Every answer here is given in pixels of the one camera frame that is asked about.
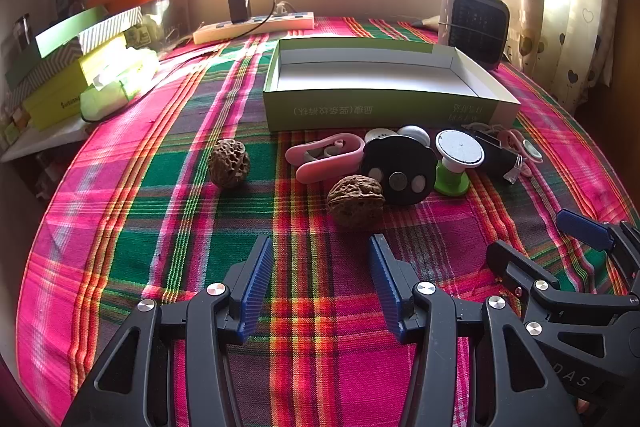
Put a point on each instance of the black charger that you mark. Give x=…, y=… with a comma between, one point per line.
x=238, y=7

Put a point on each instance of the white round knob gadget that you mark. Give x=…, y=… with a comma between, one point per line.
x=415, y=133

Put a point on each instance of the black rectangular device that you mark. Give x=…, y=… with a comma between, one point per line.
x=495, y=157

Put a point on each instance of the black round device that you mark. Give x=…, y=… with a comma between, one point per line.
x=395, y=157

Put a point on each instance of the small pink clip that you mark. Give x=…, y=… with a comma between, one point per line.
x=530, y=149

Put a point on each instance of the brown wrinkled walnut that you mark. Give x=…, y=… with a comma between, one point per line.
x=355, y=202
x=229, y=162

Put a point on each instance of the white board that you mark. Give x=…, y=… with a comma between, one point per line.
x=45, y=139

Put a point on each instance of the beige power strip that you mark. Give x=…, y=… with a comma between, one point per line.
x=225, y=32

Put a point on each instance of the green tissue pack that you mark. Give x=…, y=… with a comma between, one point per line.
x=107, y=99

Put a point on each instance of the small white jar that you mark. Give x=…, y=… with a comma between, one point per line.
x=377, y=134

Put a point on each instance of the heart patterned curtain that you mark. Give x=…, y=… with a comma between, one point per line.
x=565, y=7

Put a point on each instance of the clear plastic container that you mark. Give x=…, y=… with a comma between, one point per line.
x=165, y=19

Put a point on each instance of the large pink clip holder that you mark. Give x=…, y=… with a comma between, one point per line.
x=312, y=172

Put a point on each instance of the grey portable heater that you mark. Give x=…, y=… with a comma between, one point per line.
x=472, y=27

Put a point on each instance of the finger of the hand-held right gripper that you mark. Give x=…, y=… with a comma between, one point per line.
x=582, y=229
x=505, y=259

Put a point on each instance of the green cardboard box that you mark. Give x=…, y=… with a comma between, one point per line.
x=375, y=107

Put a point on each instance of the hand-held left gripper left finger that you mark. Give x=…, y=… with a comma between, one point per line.
x=257, y=277

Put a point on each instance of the white plug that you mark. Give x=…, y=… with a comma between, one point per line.
x=281, y=9

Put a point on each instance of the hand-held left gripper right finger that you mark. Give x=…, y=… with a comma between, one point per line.
x=387, y=282

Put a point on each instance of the white and green spool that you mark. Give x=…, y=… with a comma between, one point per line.
x=457, y=149

